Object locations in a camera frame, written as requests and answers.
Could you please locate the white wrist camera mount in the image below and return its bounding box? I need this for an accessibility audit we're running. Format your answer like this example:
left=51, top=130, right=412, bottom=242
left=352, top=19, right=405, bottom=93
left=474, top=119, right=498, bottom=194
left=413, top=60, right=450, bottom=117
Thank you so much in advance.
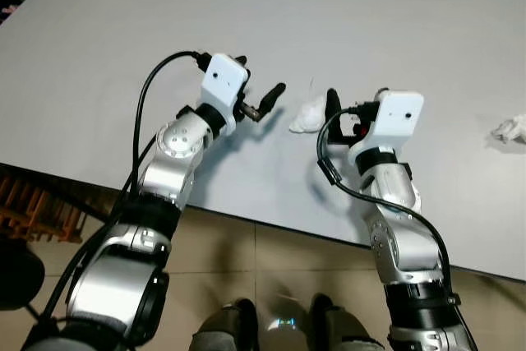
left=348, top=90, right=426, bottom=168
left=201, top=53, right=251, bottom=135

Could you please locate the wooden folding rack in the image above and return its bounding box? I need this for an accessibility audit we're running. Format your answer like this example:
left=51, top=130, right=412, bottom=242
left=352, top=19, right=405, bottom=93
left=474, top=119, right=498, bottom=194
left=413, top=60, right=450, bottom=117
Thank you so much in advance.
left=0, top=165, right=85, bottom=242

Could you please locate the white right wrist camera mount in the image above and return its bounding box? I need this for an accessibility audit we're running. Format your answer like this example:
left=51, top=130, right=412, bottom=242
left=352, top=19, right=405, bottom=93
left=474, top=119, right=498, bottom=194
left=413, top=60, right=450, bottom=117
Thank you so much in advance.
left=348, top=90, right=426, bottom=168

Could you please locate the robot right leg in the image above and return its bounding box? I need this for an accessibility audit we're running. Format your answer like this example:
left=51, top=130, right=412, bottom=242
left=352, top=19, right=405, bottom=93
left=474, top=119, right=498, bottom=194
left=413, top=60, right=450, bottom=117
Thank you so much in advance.
left=307, top=293, right=384, bottom=351

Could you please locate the robot leg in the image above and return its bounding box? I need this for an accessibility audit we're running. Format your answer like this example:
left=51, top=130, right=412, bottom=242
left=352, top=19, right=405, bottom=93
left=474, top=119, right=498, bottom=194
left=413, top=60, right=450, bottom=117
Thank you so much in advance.
left=190, top=300, right=261, bottom=351
left=307, top=293, right=384, bottom=351

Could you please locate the white tissue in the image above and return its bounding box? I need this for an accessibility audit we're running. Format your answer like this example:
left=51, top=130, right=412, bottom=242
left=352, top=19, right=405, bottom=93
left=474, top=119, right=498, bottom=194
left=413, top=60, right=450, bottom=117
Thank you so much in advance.
left=491, top=114, right=526, bottom=145
left=288, top=94, right=330, bottom=135

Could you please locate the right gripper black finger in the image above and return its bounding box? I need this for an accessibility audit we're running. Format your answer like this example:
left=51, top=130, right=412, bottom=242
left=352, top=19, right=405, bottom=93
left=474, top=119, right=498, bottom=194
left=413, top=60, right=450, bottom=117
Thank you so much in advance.
left=326, top=87, right=346, bottom=135

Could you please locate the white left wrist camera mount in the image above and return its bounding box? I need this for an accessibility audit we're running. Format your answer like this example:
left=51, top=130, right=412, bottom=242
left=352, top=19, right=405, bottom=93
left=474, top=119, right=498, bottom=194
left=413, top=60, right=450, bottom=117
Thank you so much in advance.
left=201, top=53, right=251, bottom=135

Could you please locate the robot left leg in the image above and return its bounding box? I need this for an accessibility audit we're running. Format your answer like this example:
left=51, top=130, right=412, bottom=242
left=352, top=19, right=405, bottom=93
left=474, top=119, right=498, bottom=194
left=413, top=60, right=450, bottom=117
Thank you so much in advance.
left=190, top=300, right=261, bottom=351

